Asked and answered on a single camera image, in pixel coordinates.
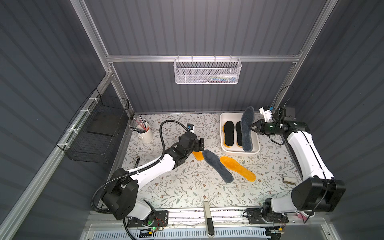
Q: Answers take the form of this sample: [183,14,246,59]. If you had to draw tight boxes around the yellow fleece insole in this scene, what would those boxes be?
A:
[193,152,204,162]

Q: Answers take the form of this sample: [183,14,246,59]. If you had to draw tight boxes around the dark grey insole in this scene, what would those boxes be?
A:
[241,106,255,153]
[203,150,234,183]

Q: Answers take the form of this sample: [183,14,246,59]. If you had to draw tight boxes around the black insole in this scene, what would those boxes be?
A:
[235,122,243,148]
[223,121,235,148]

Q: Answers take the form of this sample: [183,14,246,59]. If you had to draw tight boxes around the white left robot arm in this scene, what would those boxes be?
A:
[101,132,205,225]

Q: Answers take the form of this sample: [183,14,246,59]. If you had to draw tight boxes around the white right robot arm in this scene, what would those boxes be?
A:
[249,107,346,214]

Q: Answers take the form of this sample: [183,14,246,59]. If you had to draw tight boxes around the white plastic storage box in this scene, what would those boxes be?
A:
[220,113,260,157]

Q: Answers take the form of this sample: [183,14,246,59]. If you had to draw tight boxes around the yellow insole lower right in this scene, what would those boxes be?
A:
[220,156,256,182]

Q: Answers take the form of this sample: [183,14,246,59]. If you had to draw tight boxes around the white pen cup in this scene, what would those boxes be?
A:
[129,115,154,143]

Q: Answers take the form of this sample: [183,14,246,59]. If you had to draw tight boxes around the small white object on table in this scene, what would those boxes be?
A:
[283,177,298,185]

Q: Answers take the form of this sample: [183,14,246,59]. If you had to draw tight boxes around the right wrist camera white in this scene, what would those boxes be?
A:
[259,106,273,123]

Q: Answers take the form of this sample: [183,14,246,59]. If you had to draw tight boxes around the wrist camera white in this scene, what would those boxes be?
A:
[259,106,273,123]
[187,124,195,133]

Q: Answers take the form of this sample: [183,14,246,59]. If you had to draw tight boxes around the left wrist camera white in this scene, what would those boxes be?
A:
[187,124,195,133]

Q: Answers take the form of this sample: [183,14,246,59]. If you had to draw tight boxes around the black right camera cable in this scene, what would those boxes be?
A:
[274,85,295,109]

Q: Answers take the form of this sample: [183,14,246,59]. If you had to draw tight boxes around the white wire mesh basket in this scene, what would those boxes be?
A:
[173,58,242,85]

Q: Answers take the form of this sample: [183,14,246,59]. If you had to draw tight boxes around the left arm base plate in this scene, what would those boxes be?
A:
[127,210,169,228]

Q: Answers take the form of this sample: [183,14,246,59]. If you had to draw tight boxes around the white handle tool front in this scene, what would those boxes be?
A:
[203,199,215,238]

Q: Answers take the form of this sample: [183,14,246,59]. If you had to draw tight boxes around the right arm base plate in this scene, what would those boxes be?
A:
[243,208,289,225]

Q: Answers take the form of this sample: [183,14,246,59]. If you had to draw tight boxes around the black wire basket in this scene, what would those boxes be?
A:
[57,90,130,164]

